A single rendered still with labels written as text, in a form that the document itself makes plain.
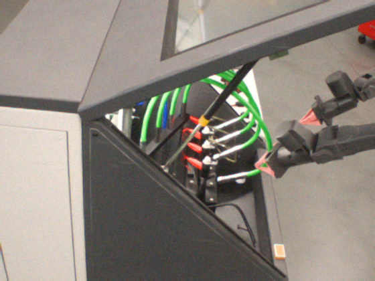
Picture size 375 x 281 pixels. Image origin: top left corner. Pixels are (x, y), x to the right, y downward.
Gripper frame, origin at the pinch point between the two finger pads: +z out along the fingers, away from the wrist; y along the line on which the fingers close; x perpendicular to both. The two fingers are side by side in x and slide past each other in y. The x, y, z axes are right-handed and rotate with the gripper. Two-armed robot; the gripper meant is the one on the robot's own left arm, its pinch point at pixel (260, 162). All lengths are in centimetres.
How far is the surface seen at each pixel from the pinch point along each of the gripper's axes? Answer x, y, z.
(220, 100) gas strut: -26.9, 20.7, -24.4
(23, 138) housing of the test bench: -44, 49, 5
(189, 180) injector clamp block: -0.2, 1.7, 32.7
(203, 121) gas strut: -24.8, 23.2, -18.9
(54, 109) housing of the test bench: -45, 43, -5
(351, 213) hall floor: 116, -123, 93
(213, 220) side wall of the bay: -1.2, 26.3, -4.2
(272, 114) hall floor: 57, -186, 170
